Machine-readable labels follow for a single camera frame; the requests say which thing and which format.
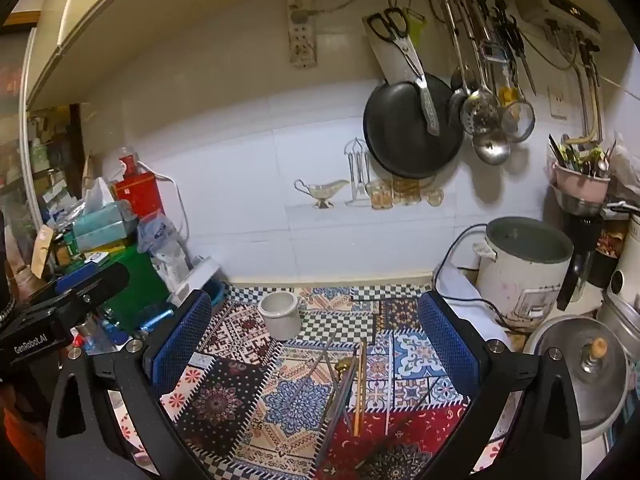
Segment steel bowl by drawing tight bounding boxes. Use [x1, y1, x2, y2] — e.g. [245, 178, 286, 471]
[555, 187, 607, 218]

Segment white cloth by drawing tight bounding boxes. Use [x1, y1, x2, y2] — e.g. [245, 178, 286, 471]
[437, 260, 513, 353]

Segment patterned table mat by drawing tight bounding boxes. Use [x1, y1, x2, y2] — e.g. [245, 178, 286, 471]
[160, 282, 501, 480]

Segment beige hose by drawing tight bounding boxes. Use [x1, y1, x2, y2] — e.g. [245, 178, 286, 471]
[570, 45, 607, 145]

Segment pink utensil holder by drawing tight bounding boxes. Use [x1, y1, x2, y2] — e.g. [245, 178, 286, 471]
[552, 160, 612, 204]

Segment clear plastic bag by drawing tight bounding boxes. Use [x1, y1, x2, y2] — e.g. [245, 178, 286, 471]
[606, 132, 640, 202]

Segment bunch of utensils in holder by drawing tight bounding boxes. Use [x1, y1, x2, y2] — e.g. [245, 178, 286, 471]
[547, 132, 619, 179]

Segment yellow green peeler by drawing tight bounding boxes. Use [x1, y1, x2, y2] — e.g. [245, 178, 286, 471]
[406, 7, 429, 47]

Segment silver pressure cooker lid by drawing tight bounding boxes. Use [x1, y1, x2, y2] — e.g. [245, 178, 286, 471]
[525, 314, 632, 444]

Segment dark grey long utensil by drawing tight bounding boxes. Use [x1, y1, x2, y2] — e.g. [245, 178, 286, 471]
[314, 360, 357, 461]

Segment blue metal object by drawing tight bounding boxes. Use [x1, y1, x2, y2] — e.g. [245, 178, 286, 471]
[138, 309, 177, 333]

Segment glass jar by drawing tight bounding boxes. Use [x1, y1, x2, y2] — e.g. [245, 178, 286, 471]
[74, 310, 102, 343]

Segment black handled hanging utensil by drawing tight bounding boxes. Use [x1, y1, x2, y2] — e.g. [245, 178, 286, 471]
[470, 0, 502, 47]

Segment black frying pan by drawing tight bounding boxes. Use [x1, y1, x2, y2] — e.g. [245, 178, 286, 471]
[362, 74, 465, 179]

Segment blue white plastic bag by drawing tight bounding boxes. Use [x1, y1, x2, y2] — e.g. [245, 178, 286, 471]
[137, 210, 194, 287]

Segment brown wooden chopstick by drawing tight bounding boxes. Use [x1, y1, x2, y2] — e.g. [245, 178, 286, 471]
[353, 341, 368, 437]

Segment white ceramic cup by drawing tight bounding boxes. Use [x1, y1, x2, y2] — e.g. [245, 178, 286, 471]
[257, 291, 301, 342]

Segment blue bowl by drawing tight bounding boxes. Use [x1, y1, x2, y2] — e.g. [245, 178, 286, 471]
[200, 280, 227, 307]

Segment green box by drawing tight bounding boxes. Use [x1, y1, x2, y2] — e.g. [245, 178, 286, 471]
[81, 246, 172, 322]

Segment white chopstick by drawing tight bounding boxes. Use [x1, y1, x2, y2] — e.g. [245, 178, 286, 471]
[385, 335, 394, 435]

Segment mesh strainer yellow handle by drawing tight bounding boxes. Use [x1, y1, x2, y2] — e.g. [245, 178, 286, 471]
[497, 85, 536, 143]

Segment red box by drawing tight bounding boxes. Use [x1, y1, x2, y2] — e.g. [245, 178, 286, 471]
[112, 156, 166, 222]

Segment dark steel spoon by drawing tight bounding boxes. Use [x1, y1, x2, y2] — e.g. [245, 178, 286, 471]
[440, 0, 472, 129]

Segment teal tissue box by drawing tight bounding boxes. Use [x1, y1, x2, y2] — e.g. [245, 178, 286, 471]
[71, 177, 135, 252]

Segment black power cable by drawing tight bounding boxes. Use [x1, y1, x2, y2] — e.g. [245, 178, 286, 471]
[432, 222, 512, 327]

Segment black handled scissors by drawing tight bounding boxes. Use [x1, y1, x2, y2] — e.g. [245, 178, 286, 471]
[366, 6, 428, 83]

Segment white flat box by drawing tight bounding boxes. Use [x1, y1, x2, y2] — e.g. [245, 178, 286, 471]
[169, 257, 224, 307]

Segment metal chopstick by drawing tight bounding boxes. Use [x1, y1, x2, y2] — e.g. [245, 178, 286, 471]
[295, 332, 338, 398]
[320, 345, 353, 428]

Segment brown paper bag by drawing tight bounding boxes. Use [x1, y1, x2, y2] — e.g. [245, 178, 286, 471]
[30, 224, 55, 282]

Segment white wall socket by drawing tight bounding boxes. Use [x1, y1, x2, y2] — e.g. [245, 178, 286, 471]
[547, 85, 571, 121]

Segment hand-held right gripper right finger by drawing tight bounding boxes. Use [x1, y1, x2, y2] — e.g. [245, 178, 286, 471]
[417, 291, 583, 480]

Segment steel skimmer spoon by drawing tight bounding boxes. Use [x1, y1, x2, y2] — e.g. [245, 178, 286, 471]
[452, 0, 502, 136]

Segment white cable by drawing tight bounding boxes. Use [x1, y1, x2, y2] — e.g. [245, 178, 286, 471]
[134, 160, 192, 242]

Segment black kitchen appliance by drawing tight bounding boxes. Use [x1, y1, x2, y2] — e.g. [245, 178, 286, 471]
[556, 209, 604, 312]

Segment steel ladle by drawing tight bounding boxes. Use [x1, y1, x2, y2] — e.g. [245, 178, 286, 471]
[440, 0, 511, 166]

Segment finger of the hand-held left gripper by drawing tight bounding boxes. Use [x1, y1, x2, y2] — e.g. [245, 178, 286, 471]
[54, 262, 132, 311]

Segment white rice cooker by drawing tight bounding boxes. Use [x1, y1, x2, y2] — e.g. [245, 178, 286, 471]
[474, 216, 575, 329]

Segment white round appliance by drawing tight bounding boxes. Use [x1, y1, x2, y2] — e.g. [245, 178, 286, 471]
[606, 212, 640, 312]

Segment white wall appliance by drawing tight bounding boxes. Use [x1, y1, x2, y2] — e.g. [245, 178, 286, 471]
[515, 0, 604, 46]

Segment steel pot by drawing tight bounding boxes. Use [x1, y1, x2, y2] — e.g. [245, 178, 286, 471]
[596, 290, 640, 363]

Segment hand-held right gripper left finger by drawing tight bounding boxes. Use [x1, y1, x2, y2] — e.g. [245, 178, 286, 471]
[45, 289, 213, 480]

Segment beige power strip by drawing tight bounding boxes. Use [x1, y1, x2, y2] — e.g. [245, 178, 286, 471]
[287, 0, 319, 69]

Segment cluttered shelf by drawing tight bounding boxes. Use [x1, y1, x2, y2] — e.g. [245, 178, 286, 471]
[0, 104, 87, 283]

